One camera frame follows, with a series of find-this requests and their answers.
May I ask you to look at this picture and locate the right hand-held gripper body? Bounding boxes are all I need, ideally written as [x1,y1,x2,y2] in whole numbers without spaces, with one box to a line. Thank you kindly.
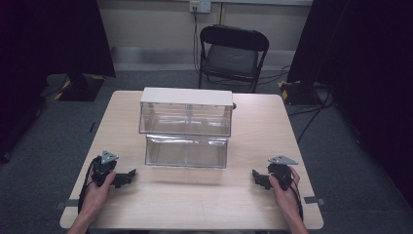
[266,154,299,192]

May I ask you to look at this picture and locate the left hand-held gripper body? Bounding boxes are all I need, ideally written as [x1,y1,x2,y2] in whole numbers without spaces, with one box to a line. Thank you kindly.
[91,149,120,188]

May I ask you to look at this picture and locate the person's right hand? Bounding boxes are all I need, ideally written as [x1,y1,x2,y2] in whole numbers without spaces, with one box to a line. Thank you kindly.
[268,166,302,220]

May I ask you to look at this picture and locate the person's left hand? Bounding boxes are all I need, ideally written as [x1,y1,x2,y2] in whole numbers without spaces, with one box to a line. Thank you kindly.
[78,171,117,223]

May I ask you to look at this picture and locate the grey tape strip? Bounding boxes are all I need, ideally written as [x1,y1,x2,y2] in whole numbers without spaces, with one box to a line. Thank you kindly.
[54,198,81,211]
[303,195,327,207]

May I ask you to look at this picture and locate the clear plastic drawer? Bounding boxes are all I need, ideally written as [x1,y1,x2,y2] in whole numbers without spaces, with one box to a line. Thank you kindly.
[144,134,229,170]

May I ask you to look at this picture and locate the yellow and black stand base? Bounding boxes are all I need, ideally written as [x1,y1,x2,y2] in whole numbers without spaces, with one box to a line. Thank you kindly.
[277,79,323,106]

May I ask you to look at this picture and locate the clear cabinet with white top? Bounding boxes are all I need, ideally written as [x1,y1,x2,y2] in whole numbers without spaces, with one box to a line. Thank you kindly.
[138,86,235,137]

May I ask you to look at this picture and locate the black folding chair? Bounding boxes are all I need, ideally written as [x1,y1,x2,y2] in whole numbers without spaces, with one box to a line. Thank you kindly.
[198,23,271,95]

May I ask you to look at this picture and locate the black curtain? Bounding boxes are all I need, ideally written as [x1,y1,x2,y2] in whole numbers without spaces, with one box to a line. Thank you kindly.
[286,0,413,211]
[0,0,117,164]

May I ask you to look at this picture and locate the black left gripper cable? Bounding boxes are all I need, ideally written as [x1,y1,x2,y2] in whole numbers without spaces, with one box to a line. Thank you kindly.
[77,157,98,215]

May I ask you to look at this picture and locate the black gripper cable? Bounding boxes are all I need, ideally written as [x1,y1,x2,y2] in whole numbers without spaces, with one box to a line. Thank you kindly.
[77,157,98,215]
[289,176,305,222]

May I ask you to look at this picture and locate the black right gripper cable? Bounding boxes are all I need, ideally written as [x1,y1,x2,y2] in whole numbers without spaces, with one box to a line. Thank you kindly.
[289,176,305,222]

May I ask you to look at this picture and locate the black floor cables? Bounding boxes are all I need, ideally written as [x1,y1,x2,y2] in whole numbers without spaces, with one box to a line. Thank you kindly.
[257,64,336,144]

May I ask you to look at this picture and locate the black cable from wall socket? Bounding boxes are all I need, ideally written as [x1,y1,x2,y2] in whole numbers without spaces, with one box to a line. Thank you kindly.
[193,7,202,74]

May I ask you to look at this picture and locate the white wall socket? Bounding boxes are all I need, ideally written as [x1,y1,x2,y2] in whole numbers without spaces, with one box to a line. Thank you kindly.
[189,0,212,15]

